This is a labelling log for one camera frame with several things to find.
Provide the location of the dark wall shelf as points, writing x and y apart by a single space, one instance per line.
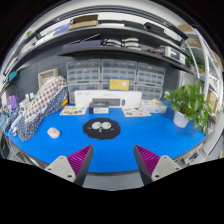
132 41

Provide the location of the clear plastic container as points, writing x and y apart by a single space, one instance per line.
153 106

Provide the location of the green potted plant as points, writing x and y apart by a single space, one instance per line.
189 101

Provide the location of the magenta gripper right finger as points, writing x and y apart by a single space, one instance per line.
153 167

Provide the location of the middle drawer organizer cabinet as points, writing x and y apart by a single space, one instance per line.
118 69

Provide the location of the pink computer mouse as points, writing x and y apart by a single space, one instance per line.
53 133

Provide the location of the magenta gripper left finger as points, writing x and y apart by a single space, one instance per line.
73 168

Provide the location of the illustrated card right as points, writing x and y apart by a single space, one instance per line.
132 112

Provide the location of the white electronic device on shelf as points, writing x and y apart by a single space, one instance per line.
174 54

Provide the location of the black round face mousepad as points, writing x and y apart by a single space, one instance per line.
102 128

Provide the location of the beige plastic crate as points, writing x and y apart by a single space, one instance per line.
43 77

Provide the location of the patterned fabric bundle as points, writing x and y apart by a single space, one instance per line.
47 101

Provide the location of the illustrated card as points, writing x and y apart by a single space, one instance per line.
73 110
132 112

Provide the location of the cardboard box on shelf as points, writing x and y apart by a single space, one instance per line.
83 21

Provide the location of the long white keyboard box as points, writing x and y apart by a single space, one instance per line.
116 99

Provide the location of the small black white box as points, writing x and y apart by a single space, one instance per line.
99 108

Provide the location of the right drawer organizer cabinet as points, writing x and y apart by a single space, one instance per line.
150 80

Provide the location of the yellow card box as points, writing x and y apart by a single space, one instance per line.
119 84

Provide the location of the left drawer organizer cabinet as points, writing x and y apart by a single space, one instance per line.
83 75

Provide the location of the purple small object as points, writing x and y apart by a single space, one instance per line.
13 103

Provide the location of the illustrated card left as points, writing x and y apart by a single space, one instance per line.
73 110

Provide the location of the drawer organizer cabinet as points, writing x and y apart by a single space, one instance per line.
83 75
150 80
118 69

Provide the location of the white plant pot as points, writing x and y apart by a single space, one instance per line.
180 120

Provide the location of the blue table mat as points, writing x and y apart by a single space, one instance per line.
156 133

